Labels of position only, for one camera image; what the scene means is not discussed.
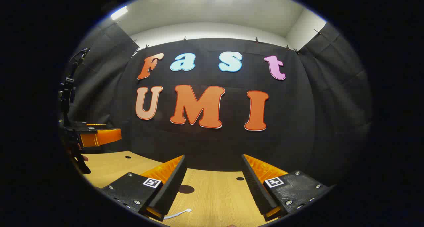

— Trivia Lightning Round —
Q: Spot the black backdrop cloth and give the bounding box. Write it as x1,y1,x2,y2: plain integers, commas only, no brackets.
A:
68,22,373,188

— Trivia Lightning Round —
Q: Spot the ceiling strip light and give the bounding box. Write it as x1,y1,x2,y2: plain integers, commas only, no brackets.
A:
110,6,128,21

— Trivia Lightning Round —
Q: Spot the wooden desktop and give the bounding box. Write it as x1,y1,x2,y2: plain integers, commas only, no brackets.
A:
81,150,292,227

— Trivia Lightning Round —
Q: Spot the white toothbrush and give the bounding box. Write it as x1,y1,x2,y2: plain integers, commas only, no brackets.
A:
163,208,192,220

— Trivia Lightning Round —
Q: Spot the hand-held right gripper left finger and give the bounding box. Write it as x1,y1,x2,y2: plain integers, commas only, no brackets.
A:
99,155,187,222

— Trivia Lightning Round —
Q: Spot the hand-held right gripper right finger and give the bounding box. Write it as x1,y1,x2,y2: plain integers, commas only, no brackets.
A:
241,153,332,222

